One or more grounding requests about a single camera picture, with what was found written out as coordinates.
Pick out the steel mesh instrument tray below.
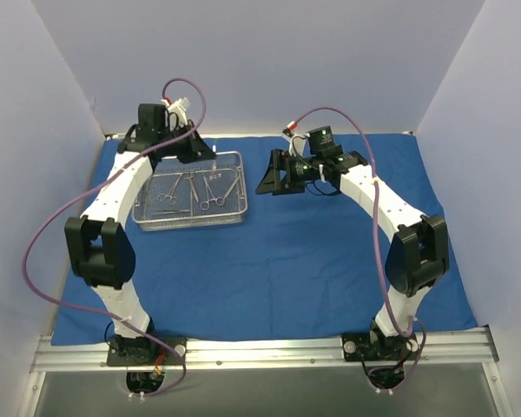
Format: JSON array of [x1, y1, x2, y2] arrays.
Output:
[[131, 151, 248, 232]]

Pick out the steel hemostat clamp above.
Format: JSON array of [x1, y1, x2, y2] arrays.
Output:
[[200, 176, 225, 211]]

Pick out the steel surgical scissors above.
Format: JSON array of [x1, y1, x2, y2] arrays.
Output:
[[157, 174, 182, 205]]

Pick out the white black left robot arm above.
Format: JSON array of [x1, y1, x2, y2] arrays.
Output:
[[64, 98, 215, 364]]

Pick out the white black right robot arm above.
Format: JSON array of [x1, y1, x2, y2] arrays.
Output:
[[255, 122, 450, 359]]

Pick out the steel needle holder forceps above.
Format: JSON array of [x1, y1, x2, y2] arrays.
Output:
[[187, 173, 199, 202]]

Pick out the steel curved retractor instrument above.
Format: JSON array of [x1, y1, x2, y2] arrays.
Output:
[[223, 173, 240, 201]]

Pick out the steel thin tweezers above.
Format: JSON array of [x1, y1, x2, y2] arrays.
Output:
[[153, 209, 191, 215]]

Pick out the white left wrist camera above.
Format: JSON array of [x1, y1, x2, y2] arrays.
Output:
[[162, 97, 190, 130]]

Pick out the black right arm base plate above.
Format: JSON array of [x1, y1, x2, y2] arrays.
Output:
[[340, 332, 419, 362]]

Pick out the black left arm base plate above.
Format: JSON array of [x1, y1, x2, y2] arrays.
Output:
[[106, 335, 188, 367]]

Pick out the aluminium front frame rail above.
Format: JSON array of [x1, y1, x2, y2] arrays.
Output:
[[30, 328, 499, 373]]

